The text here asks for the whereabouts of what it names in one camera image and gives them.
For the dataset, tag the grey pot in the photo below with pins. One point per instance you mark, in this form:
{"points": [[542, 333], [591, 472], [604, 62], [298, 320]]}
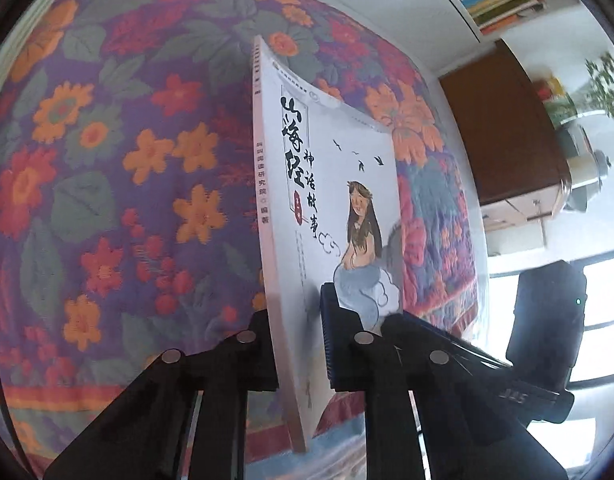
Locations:
{"points": [[589, 175]]}

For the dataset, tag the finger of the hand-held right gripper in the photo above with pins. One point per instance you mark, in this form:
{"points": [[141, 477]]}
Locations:
{"points": [[452, 342]]}

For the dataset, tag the white bookshelf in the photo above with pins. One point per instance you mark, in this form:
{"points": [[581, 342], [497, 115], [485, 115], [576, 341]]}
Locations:
{"points": [[452, 5]]}

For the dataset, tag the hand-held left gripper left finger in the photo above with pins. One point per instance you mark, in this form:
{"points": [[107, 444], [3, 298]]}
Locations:
{"points": [[259, 355]]}

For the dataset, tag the floral purple orange blanket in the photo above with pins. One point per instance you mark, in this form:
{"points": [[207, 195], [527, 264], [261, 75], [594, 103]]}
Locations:
{"points": [[137, 160]]}

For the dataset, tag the brown wooden cabinet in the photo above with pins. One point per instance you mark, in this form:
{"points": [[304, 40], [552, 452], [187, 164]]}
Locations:
{"points": [[502, 135]]}

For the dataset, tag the green potted plant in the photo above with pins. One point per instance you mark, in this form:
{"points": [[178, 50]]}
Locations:
{"points": [[602, 90]]}

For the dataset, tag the white book with mermaid drawing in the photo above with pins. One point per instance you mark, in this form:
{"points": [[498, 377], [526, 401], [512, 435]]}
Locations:
{"points": [[317, 185]]}

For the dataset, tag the small yellow red object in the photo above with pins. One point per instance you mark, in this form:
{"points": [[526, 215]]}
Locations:
{"points": [[549, 91]]}

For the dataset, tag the bright window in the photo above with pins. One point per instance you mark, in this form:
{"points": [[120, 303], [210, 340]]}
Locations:
{"points": [[607, 285]]}

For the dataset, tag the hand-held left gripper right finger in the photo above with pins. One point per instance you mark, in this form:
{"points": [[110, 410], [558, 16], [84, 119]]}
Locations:
{"points": [[329, 335]]}

